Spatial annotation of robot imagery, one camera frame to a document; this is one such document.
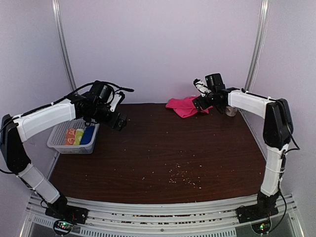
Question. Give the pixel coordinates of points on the beige printed mug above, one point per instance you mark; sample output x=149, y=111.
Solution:
x=231, y=111

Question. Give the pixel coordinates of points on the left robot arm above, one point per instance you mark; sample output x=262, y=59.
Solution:
x=19, y=130

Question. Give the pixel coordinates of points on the orange bunny towel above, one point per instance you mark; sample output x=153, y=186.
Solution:
x=70, y=136

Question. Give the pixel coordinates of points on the aluminium post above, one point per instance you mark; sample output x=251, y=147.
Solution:
x=62, y=41
x=259, y=44

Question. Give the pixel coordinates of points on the right aluminium post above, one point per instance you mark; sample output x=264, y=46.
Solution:
x=259, y=44

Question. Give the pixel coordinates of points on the white plastic basket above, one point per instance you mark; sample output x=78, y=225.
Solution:
x=56, y=139

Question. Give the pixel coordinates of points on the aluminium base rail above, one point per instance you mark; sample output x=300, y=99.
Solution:
x=198, y=219

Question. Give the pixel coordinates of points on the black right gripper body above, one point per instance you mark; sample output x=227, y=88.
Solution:
x=205, y=104

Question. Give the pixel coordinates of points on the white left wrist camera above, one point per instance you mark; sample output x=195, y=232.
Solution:
x=117, y=99

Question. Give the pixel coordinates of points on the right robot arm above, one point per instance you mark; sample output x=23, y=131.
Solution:
x=277, y=131

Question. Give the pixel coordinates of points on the left aluminium post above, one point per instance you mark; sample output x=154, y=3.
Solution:
x=62, y=41

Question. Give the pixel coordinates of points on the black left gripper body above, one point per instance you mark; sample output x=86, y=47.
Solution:
x=98, y=114

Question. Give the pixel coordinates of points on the blue rolled towel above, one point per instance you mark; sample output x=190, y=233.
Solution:
x=87, y=135

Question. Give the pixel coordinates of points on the pink towel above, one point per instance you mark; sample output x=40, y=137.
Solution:
x=184, y=108

